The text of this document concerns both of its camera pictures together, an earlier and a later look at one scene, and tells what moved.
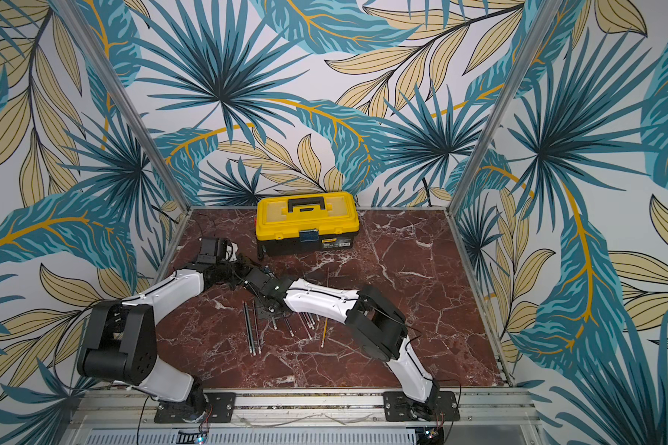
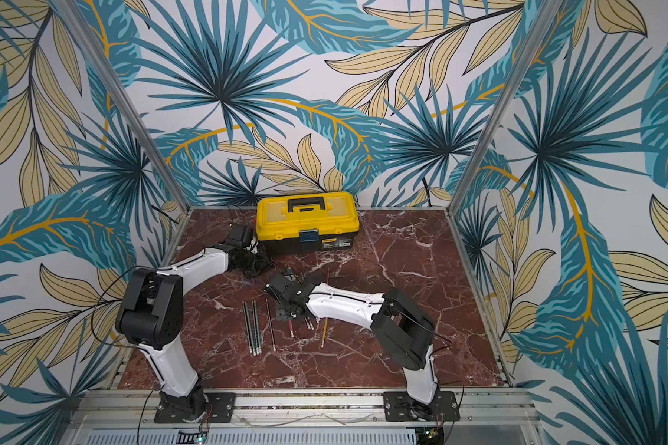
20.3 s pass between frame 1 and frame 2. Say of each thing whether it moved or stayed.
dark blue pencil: stayed
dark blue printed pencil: stayed
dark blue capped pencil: moved
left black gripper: moved
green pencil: stayed
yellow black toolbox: stayed
